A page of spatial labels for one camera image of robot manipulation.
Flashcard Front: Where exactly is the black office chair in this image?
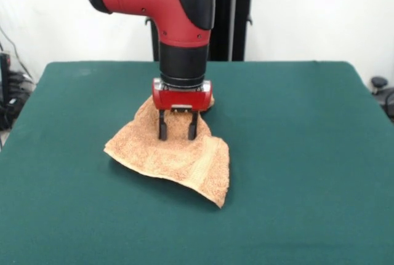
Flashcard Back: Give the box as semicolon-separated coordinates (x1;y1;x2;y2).
370;76;394;124

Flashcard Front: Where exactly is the dark green table cloth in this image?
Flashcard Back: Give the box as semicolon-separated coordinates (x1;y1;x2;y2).
0;60;394;265

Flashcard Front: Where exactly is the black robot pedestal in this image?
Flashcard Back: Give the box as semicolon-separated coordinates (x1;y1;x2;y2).
145;0;268;62

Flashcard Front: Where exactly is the grey cable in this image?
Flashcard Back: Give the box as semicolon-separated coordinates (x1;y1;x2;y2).
0;26;31;78

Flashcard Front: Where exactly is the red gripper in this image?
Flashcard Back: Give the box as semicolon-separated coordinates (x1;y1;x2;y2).
152;77;213;141

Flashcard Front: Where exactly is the tan terry towel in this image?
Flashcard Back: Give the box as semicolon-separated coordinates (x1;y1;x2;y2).
103;92;231;210

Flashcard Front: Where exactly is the black computer tower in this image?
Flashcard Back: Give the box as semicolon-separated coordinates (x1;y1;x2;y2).
0;52;12;106

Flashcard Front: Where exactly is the black equipment pile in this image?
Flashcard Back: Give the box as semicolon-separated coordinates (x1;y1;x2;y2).
0;71;36;131

